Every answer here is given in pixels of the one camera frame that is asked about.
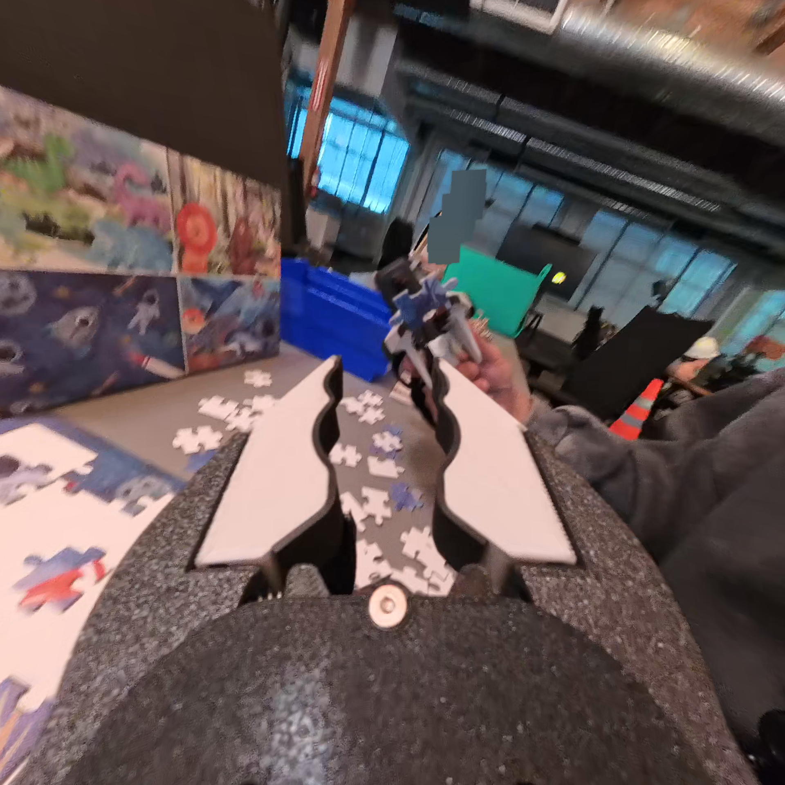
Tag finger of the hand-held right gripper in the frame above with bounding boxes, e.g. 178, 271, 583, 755
385, 328, 434, 385
451, 293, 485, 364

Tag black angled board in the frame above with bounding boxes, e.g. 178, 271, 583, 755
563, 305, 717, 423

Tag white astronaut puzzle piece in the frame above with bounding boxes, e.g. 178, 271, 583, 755
0, 457, 57, 505

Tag brown wooden column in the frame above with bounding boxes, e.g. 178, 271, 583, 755
299, 0, 358, 188

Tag red rocket puzzle piece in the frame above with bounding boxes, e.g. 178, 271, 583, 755
15, 546, 109, 615

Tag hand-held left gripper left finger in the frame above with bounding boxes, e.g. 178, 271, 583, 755
194, 356, 343, 568

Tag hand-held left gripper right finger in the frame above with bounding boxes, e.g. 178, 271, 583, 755
432, 359, 579, 565

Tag large glass windows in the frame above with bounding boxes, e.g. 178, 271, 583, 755
288, 101, 785, 369

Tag pile of puzzle pieces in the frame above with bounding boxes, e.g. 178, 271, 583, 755
172, 368, 460, 597

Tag blue space puzzle frame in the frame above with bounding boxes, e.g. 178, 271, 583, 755
0, 417, 186, 785

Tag orange traffic cone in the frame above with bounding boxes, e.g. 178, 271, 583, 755
609, 378, 667, 440

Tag space print puzzle box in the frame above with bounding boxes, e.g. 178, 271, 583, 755
0, 86, 284, 419

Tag blue plastic bin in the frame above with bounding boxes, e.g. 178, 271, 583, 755
280, 258, 395, 379

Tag person's right forearm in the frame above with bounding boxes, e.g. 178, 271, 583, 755
526, 368, 785, 755

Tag person's right hand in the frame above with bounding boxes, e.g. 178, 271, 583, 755
457, 334, 536, 425

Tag dark flat panel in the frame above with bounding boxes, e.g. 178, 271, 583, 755
0, 0, 290, 185

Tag blue starry puzzle piece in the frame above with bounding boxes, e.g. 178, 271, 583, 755
391, 276, 459, 332

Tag grey moon puzzle piece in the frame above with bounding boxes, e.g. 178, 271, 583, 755
115, 475, 174, 517

